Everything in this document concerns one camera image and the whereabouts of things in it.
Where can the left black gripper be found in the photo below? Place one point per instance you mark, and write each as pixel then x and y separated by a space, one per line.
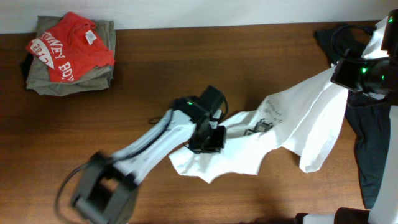
pixel 217 144

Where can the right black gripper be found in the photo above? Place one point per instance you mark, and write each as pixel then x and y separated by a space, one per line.
pixel 342 75

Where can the white t-shirt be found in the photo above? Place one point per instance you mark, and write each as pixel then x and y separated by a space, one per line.
pixel 305 119

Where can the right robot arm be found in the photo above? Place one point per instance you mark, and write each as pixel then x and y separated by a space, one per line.
pixel 383 46

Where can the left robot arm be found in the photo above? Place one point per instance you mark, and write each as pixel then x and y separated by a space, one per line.
pixel 107 191

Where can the dark navy garment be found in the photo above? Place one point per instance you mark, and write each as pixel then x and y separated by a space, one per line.
pixel 368 117

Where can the red folded t-shirt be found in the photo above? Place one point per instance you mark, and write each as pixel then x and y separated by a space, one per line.
pixel 70 49

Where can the olive folded garment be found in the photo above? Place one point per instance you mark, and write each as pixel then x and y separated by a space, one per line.
pixel 36 72

